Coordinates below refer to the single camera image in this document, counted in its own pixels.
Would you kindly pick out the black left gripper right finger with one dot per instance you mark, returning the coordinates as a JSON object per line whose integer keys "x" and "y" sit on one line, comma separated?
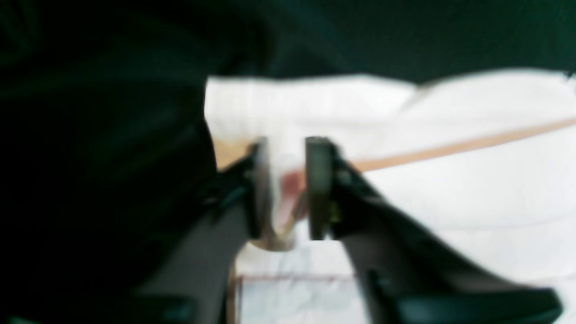
{"x": 406, "y": 273}

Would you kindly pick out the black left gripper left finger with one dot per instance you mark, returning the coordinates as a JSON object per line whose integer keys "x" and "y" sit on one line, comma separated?
{"x": 191, "y": 286}

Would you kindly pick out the light pink T-shirt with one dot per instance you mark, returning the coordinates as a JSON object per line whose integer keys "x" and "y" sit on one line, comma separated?
{"x": 486, "y": 161}

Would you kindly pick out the black tablecloth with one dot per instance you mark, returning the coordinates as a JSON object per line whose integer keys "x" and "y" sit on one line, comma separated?
{"x": 104, "y": 144}

